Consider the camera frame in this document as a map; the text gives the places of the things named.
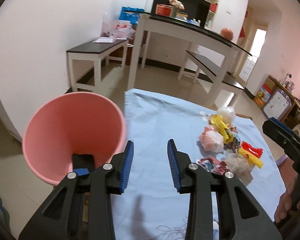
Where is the black foam mesh sleeve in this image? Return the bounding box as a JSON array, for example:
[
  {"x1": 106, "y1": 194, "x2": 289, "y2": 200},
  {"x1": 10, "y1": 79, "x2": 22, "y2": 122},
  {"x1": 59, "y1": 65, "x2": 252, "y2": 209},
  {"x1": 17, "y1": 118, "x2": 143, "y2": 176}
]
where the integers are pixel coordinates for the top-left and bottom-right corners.
[{"x1": 71, "y1": 153, "x2": 95, "y2": 172}]

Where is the right white dark bench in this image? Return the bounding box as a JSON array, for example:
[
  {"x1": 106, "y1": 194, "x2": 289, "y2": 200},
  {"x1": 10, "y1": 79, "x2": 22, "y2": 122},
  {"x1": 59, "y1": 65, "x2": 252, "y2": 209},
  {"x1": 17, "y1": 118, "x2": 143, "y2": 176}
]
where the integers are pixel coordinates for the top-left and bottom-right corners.
[{"x1": 177, "y1": 50, "x2": 244, "y2": 107}]

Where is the yellow foam net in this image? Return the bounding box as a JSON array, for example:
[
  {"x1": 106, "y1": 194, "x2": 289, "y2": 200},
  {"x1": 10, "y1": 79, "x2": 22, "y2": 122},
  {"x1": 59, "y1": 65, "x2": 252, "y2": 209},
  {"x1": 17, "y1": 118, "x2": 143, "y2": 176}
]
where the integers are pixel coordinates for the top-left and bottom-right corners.
[
  {"x1": 238, "y1": 147, "x2": 264, "y2": 168},
  {"x1": 209, "y1": 114, "x2": 234, "y2": 144}
]

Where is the blue foam mesh sleeve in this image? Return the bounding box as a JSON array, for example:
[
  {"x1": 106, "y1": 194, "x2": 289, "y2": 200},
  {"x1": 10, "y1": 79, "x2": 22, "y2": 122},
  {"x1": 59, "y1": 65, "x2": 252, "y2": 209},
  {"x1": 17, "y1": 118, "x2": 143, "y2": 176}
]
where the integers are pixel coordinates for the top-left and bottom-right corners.
[{"x1": 73, "y1": 168, "x2": 90, "y2": 176}]

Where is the red snack wrapper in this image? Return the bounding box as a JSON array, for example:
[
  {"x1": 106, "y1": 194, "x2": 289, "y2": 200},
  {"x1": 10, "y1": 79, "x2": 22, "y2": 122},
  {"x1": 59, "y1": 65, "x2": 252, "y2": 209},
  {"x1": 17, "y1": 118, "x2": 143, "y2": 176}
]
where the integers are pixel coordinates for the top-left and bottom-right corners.
[{"x1": 196, "y1": 155, "x2": 230, "y2": 175}]

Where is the black television screen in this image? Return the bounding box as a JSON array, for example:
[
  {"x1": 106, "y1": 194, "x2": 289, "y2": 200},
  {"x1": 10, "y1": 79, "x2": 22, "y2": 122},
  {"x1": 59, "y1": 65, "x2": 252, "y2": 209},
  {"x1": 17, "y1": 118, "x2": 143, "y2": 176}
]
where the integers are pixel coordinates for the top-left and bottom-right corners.
[{"x1": 151, "y1": 0, "x2": 212, "y2": 28}]

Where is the white dark bench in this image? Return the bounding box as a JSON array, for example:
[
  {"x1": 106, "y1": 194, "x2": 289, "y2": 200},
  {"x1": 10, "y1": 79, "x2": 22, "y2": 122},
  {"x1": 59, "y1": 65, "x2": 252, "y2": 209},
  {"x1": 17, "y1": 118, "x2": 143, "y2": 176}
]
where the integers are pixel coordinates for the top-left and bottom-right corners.
[
  {"x1": 66, "y1": 40, "x2": 128, "y2": 93},
  {"x1": 177, "y1": 50, "x2": 244, "y2": 107}
]

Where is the pink plastic trash bucket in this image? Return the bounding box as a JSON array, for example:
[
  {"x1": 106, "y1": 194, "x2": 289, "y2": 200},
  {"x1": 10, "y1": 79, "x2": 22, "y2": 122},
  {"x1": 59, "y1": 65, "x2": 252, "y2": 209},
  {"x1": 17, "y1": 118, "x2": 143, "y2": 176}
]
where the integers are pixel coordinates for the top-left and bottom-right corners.
[{"x1": 22, "y1": 92, "x2": 126, "y2": 186}]

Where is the colourful cardboard box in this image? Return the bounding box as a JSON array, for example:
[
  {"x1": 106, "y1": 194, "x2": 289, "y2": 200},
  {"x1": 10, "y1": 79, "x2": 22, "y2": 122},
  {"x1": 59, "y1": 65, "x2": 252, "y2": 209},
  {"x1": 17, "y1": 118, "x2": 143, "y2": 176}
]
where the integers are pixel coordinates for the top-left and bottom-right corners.
[{"x1": 254, "y1": 84, "x2": 273, "y2": 109}]

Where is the orange pomelo fruit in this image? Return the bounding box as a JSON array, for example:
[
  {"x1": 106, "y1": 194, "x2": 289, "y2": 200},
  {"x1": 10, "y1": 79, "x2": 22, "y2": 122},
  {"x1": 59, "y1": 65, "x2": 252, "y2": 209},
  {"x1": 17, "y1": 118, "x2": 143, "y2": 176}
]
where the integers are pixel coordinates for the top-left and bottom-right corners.
[{"x1": 220, "y1": 28, "x2": 234, "y2": 41}]

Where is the paper sheet on bench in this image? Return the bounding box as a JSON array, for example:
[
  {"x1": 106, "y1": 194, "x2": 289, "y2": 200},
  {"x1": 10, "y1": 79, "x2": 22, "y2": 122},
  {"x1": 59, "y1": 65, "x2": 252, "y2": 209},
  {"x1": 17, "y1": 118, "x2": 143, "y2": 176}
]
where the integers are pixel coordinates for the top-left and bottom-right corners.
[{"x1": 93, "y1": 37, "x2": 116, "y2": 43}]

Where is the clear plastic bag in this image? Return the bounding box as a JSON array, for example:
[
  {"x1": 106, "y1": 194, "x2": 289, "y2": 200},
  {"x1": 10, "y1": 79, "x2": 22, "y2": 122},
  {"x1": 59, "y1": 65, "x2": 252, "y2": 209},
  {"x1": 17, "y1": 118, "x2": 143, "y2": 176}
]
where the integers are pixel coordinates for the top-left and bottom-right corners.
[
  {"x1": 222, "y1": 153, "x2": 255, "y2": 176},
  {"x1": 101, "y1": 13, "x2": 135, "y2": 40}
]

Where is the white glass-top dining table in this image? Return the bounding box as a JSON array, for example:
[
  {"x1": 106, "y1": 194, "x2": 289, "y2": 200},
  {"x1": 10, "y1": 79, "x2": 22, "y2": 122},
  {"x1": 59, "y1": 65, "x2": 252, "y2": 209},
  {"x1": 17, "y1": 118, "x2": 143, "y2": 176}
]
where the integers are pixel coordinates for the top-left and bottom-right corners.
[{"x1": 123, "y1": 10, "x2": 253, "y2": 107}]

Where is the wooden low cabinet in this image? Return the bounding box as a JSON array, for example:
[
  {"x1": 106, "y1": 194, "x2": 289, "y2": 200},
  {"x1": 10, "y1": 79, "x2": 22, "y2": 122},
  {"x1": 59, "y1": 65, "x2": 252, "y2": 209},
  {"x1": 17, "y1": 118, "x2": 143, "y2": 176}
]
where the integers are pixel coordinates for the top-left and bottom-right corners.
[{"x1": 262, "y1": 75, "x2": 300, "y2": 129}]

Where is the red tin box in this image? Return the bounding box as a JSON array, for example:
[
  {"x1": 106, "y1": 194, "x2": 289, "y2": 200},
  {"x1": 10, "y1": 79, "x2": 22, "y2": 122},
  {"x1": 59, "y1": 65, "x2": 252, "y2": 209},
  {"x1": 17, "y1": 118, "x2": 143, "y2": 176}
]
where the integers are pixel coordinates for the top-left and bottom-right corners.
[{"x1": 155, "y1": 4, "x2": 172, "y2": 17}]

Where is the light blue tablecloth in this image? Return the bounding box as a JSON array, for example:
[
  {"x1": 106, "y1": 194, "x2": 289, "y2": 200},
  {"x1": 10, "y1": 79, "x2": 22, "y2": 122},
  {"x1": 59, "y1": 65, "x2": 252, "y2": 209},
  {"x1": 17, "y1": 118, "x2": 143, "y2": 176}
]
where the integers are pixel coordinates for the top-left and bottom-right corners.
[{"x1": 111, "y1": 89, "x2": 285, "y2": 239}]

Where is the white tissue bag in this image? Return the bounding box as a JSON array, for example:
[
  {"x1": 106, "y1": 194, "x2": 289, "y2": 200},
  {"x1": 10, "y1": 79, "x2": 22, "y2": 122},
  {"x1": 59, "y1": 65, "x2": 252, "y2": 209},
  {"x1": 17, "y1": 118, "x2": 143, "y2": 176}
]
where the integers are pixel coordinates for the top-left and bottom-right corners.
[{"x1": 216, "y1": 106, "x2": 237, "y2": 125}]

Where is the children drawing board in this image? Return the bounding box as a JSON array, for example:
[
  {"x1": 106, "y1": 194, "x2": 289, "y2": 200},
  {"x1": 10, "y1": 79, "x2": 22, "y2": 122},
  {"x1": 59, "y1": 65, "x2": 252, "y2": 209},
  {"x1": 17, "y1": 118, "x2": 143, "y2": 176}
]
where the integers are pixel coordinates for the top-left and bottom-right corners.
[{"x1": 262, "y1": 89, "x2": 292, "y2": 120}]

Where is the left white dark bench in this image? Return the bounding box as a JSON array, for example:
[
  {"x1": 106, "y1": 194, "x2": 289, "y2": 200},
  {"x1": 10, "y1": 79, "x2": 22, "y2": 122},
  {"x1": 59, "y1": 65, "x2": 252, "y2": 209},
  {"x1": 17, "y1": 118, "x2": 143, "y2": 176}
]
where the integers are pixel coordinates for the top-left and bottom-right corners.
[{"x1": 66, "y1": 40, "x2": 128, "y2": 93}]

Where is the right hand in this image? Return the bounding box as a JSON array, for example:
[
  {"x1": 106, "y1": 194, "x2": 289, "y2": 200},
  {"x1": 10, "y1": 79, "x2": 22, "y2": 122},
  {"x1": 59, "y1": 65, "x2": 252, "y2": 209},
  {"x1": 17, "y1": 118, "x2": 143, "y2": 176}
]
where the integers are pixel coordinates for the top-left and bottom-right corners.
[{"x1": 273, "y1": 172, "x2": 300, "y2": 223}]

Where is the white red food wrapper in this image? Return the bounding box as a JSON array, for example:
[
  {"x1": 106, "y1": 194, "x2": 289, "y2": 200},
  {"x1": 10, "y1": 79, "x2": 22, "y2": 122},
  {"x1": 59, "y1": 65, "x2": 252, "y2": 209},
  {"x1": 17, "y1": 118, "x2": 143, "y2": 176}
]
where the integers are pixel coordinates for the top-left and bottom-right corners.
[{"x1": 199, "y1": 125, "x2": 224, "y2": 153}]

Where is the blue shopping bag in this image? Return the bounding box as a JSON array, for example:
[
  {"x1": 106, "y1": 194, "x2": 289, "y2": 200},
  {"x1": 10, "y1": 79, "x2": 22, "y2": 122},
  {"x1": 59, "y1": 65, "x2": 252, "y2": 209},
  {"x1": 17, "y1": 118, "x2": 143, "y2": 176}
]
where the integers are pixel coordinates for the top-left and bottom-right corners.
[{"x1": 119, "y1": 7, "x2": 145, "y2": 25}]

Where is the clear plastic bag on bench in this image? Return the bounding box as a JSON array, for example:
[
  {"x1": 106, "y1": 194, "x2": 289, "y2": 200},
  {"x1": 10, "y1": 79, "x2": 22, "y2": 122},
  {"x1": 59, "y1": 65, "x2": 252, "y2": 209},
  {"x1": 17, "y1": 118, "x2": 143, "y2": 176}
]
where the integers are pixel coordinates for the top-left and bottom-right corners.
[{"x1": 101, "y1": 13, "x2": 135, "y2": 40}]

